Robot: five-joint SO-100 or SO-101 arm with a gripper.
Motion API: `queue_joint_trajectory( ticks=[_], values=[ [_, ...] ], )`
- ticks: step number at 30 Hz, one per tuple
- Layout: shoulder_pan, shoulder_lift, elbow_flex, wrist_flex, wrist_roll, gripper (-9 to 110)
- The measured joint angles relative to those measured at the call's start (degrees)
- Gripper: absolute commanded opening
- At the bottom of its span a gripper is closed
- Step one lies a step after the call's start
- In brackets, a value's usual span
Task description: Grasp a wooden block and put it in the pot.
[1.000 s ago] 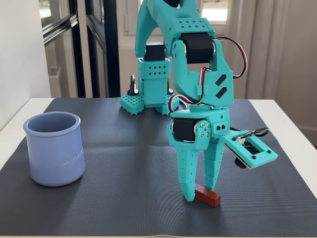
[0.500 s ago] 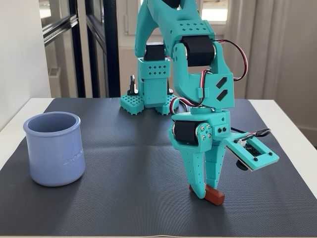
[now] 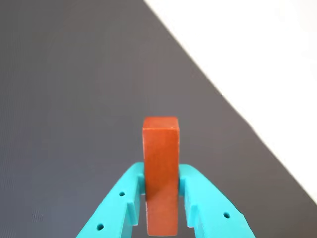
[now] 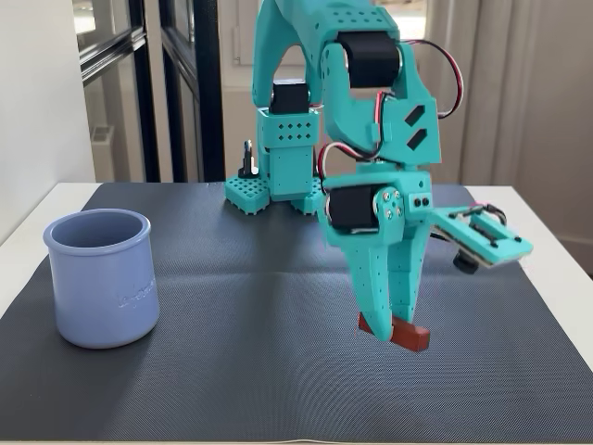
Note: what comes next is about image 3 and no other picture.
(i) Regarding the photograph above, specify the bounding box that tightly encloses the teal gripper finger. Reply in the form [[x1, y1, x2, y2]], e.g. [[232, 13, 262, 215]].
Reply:
[[178, 164, 256, 238], [75, 162, 146, 238]]

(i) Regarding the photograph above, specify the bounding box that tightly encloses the orange wooden block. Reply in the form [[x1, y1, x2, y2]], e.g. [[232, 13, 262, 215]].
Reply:
[[141, 117, 180, 237]]

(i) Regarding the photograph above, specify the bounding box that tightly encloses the dark grey table mat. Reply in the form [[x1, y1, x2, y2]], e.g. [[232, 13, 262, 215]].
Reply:
[[0, 0, 317, 238]]

